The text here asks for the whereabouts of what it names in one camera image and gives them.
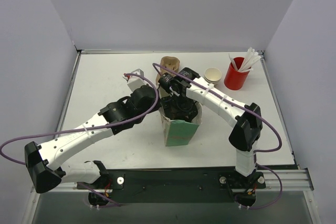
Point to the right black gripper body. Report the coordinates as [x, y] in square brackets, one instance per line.
[182, 107]

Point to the green paper takeout bag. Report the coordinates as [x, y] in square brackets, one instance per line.
[179, 132]

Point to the aluminium front rail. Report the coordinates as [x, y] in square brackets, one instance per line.
[117, 179]

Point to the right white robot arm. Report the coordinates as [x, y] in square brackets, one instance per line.
[188, 86]

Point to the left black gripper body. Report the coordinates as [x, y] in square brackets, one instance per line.
[139, 101]

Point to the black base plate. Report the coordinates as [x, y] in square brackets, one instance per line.
[177, 194]

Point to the brown paper cup stack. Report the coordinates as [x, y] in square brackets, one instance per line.
[212, 75]

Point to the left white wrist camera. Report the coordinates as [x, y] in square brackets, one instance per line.
[135, 82]

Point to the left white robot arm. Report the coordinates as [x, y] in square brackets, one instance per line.
[47, 162]

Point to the white wrapped straws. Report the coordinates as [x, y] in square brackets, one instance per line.
[251, 57]

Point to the red straw holder cup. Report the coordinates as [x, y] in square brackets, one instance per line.
[234, 80]

